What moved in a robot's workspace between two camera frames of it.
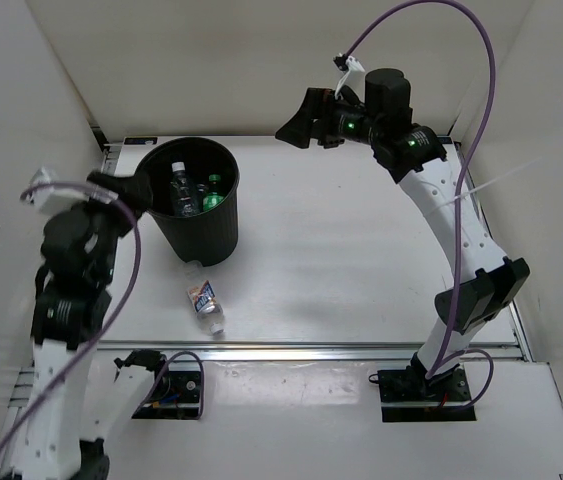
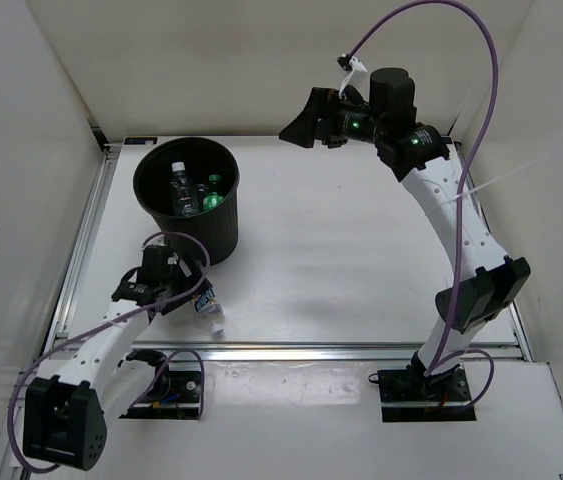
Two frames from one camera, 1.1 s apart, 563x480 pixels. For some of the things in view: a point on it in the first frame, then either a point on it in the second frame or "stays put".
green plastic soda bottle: x=213 y=197 stays put
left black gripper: x=135 y=189 → x=193 y=279
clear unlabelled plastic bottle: x=184 y=192 stays put
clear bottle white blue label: x=207 y=306 stays put
